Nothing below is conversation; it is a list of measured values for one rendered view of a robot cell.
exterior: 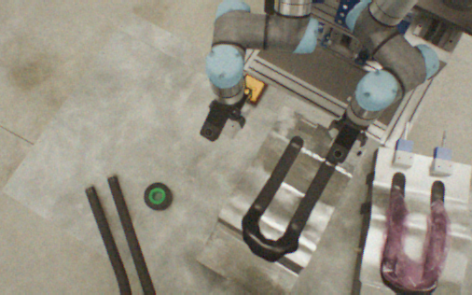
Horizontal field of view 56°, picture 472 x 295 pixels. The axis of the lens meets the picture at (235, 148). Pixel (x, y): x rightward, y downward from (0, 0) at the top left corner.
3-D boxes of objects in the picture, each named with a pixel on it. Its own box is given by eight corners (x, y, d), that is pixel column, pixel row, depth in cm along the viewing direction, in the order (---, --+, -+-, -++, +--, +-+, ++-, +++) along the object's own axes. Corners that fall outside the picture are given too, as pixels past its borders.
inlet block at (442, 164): (433, 132, 132) (439, 126, 127) (450, 134, 131) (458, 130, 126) (427, 174, 129) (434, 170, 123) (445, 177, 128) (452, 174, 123)
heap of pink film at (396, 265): (385, 188, 125) (393, 183, 118) (450, 202, 123) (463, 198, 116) (370, 282, 119) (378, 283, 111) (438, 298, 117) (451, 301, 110)
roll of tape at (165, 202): (173, 210, 132) (171, 209, 129) (145, 211, 132) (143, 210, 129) (173, 183, 134) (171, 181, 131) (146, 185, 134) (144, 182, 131)
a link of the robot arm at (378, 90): (410, 88, 90) (377, 111, 89) (394, 106, 101) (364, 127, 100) (385, 59, 92) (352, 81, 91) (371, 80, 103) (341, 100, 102)
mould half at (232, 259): (283, 115, 138) (285, 99, 125) (359, 156, 134) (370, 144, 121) (198, 259, 128) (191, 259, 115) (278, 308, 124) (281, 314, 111)
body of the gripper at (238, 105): (253, 98, 116) (253, 79, 104) (236, 126, 114) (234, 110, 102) (228, 85, 117) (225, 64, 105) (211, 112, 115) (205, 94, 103)
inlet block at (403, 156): (395, 124, 133) (401, 118, 128) (412, 127, 132) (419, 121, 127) (389, 166, 130) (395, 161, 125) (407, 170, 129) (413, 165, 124)
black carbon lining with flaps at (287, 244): (292, 134, 129) (295, 124, 120) (342, 161, 127) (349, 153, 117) (231, 241, 122) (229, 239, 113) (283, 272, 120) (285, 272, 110)
